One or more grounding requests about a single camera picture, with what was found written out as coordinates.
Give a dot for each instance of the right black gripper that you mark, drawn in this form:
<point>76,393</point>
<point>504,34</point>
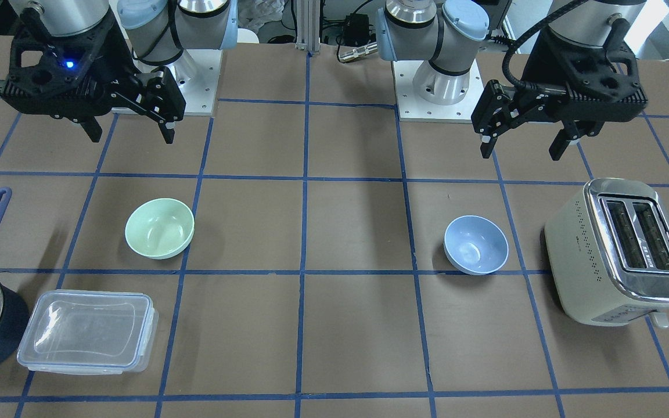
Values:
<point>118,62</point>

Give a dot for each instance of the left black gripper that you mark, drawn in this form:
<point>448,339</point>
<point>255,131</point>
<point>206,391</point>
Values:
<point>533,68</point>

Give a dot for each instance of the green bowl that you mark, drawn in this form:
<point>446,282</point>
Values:
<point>160,229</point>

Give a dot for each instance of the blue bowl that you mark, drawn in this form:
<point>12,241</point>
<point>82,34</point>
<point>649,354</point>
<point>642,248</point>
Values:
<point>475,245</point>

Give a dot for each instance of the cream silver toaster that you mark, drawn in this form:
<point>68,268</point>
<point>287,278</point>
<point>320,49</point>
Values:
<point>608,249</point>

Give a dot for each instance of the clear plastic food container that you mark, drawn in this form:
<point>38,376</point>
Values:
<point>80,332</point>

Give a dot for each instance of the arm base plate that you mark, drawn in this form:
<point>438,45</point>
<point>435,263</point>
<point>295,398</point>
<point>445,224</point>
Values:
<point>425,95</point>
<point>196,72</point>

